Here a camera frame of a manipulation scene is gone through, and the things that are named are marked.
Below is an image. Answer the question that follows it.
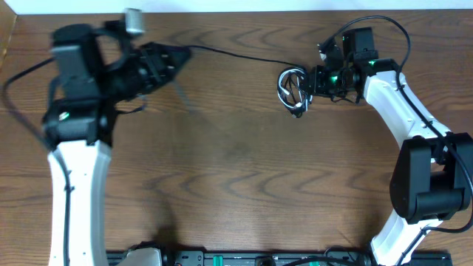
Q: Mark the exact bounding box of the black usb cable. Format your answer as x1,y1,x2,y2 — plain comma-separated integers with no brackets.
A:
180,44,313,119

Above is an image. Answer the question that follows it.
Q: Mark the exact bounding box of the white usb cable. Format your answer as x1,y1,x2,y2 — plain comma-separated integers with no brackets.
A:
277,68,307,112

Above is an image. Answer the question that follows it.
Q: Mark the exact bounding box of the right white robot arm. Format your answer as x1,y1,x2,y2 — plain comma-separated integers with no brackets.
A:
304,27,472,265

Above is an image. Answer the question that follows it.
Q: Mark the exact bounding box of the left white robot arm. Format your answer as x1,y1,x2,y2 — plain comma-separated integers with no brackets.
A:
42,24,191,265

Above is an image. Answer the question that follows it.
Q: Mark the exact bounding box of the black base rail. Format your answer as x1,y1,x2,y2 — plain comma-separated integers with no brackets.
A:
171,248,453,266

